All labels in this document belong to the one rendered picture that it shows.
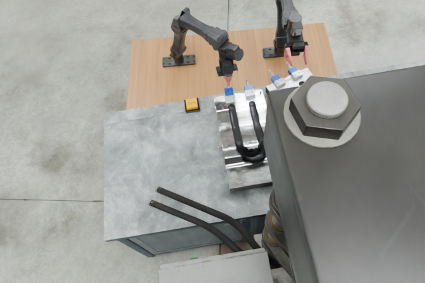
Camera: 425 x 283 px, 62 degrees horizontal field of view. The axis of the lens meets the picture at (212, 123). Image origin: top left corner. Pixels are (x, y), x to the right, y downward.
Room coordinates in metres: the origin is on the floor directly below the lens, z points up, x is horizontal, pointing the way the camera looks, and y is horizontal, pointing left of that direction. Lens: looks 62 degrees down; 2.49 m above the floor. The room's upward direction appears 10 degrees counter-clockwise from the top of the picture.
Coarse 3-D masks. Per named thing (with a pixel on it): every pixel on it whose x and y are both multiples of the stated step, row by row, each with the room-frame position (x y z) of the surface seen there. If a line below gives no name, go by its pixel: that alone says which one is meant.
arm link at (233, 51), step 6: (228, 36) 1.12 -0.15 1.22; (228, 42) 1.09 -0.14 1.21; (216, 48) 1.07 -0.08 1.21; (222, 48) 1.06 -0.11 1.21; (228, 48) 1.05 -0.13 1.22; (234, 48) 1.03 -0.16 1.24; (228, 54) 1.03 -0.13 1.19; (234, 54) 1.01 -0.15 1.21; (240, 54) 1.02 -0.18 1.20; (240, 60) 1.01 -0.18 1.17
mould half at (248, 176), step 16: (224, 96) 1.01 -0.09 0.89; (240, 96) 0.99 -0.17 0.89; (256, 96) 0.97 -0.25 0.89; (224, 112) 0.91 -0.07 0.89; (240, 112) 0.89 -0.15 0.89; (224, 128) 0.82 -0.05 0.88; (240, 128) 0.81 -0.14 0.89; (224, 144) 0.72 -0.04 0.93; (256, 144) 0.68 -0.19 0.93; (240, 160) 0.64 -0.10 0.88; (240, 176) 0.57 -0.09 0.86; (256, 176) 0.55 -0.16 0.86
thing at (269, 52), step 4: (264, 48) 1.34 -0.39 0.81; (268, 48) 1.34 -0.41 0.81; (272, 48) 1.33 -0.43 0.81; (276, 48) 1.28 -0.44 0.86; (280, 48) 1.27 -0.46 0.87; (264, 52) 1.31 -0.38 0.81; (268, 52) 1.30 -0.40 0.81; (272, 52) 1.30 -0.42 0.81; (276, 52) 1.28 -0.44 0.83; (280, 52) 1.27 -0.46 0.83; (264, 56) 1.28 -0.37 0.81; (268, 56) 1.28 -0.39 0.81; (272, 56) 1.27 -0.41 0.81; (276, 56) 1.27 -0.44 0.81; (280, 56) 1.26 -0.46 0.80
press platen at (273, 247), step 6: (264, 228) 0.27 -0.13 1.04; (264, 234) 0.25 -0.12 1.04; (264, 240) 0.23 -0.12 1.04; (270, 240) 0.22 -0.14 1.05; (270, 246) 0.20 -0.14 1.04; (276, 246) 0.20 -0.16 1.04; (276, 252) 0.18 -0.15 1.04; (282, 252) 0.18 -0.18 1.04; (276, 258) 0.16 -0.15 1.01; (282, 258) 0.15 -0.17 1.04; (288, 258) 0.15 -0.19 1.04; (282, 264) 0.13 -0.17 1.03; (288, 264) 0.13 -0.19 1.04; (288, 270) 0.11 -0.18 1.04; (294, 276) 0.09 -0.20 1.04; (294, 282) 0.06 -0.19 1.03
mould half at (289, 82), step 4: (304, 72) 1.09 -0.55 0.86; (308, 72) 1.09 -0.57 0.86; (288, 76) 1.08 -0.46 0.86; (304, 76) 1.06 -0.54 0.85; (308, 76) 1.06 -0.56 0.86; (284, 80) 1.06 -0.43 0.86; (288, 80) 1.06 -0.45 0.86; (292, 80) 1.05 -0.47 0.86; (296, 80) 1.05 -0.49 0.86; (300, 80) 1.04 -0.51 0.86; (304, 80) 1.04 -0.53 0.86; (272, 84) 1.05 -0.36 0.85; (288, 84) 1.03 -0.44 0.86; (292, 84) 1.03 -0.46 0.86; (296, 84) 1.02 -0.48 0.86; (268, 88) 1.03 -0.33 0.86; (272, 88) 1.02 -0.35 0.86; (276, 88) 1.02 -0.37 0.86; (280, 88) 1.01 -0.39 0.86; (268, 92) 1.02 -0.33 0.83
